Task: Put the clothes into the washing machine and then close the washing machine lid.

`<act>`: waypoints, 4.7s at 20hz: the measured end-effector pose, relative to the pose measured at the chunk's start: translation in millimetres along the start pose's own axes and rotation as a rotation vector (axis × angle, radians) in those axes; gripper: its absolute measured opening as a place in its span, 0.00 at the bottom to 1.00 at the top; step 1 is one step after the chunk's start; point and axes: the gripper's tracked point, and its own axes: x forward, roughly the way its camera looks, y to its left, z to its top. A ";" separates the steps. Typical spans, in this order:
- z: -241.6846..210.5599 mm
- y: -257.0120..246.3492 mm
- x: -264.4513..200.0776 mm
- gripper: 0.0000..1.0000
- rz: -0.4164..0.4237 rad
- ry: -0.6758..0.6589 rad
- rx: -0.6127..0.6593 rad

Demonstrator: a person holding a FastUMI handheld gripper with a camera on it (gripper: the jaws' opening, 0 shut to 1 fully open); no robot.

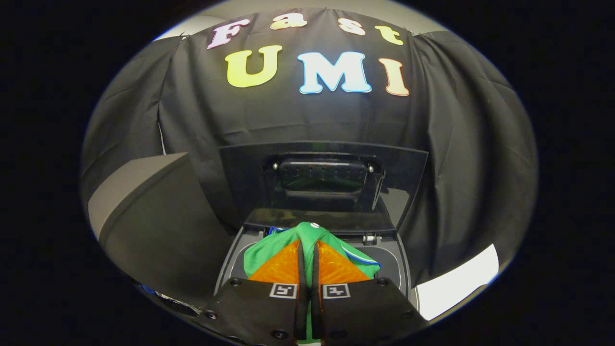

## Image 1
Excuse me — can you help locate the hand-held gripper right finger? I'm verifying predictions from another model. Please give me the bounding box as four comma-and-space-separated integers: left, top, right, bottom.
311, 240, 428, 346

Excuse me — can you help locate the grey cabinet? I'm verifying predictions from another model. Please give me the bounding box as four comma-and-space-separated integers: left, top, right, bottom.
88, 152, 237, 308

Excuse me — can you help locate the dark grey washing machine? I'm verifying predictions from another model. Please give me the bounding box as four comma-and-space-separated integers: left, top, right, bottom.
214, 226, 420, 313

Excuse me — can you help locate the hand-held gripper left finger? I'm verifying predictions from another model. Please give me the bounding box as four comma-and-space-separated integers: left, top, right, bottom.
204, 240, 308, 346

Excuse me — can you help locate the black backdrop cloth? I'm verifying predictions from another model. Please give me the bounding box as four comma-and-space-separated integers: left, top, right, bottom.
81, 7, 539, 289

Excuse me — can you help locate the white sheet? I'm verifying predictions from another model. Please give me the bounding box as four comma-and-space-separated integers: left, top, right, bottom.
416, 244, 500, 321

